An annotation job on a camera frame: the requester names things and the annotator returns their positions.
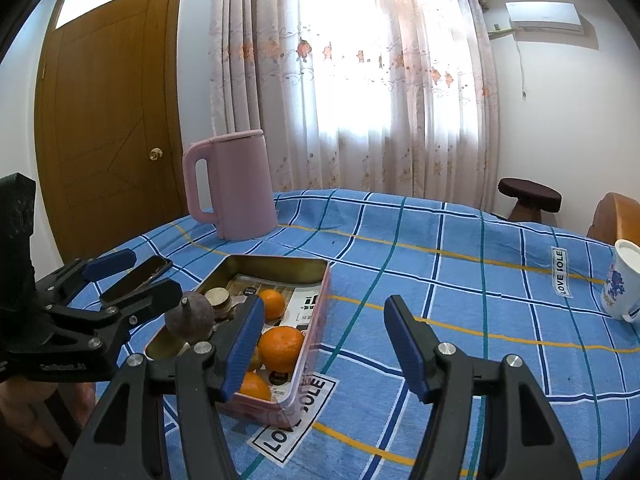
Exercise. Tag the dark round stool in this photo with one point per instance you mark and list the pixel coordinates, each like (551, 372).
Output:
(530, 192)

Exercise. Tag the brown wooden chair back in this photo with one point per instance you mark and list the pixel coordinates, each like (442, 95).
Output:
(617, 215)

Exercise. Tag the sheer floral curtain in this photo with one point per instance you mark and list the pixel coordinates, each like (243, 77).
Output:
(350, 85)

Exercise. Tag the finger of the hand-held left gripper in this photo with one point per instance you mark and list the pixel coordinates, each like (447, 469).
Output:
(110, 264)
(145, 297)

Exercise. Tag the pink tin box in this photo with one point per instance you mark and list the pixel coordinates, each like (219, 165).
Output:
(310, 360)

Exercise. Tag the large orange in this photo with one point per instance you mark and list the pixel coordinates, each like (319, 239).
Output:
(282, 349)

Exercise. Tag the black smartphone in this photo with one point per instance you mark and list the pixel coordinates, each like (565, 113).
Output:
(137, 277)

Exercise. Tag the blue plaid tablecloth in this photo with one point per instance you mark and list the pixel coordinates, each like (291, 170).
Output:
(450, 285)

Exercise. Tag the medium orange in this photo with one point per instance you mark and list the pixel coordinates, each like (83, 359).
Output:
(255, 387)

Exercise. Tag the small orange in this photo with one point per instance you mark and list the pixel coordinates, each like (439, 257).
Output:
(274, 305)

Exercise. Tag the brass door knob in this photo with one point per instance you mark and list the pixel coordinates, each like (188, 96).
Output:
(156, 154)

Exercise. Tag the wooden door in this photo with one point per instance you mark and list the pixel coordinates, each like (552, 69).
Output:
(110, 110)

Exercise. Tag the small tan round fruit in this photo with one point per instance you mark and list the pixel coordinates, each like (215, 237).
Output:
(256, 360)

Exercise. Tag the printed paper leaflet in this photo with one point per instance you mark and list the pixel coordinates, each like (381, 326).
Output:
(300, 310)

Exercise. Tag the person's left hand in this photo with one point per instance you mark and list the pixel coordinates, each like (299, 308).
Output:
(30, 395)

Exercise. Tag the pink electric kettle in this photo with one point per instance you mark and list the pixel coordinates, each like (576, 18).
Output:
(240, 185)

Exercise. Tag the cut taro piece front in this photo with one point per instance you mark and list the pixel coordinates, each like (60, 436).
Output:
(222, 302)

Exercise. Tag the brown mangosteen with stem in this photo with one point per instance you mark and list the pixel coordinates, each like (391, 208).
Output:
(187, 320)

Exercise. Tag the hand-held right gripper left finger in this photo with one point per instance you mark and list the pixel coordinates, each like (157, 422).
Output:
(245, 345)

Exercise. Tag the white mug with blue print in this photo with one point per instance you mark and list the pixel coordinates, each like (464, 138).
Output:
(620, 280)

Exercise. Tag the white air conditioner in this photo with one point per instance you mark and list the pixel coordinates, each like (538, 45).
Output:
(545, 15)

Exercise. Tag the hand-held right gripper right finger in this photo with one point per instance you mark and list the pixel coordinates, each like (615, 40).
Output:
(407, 345)

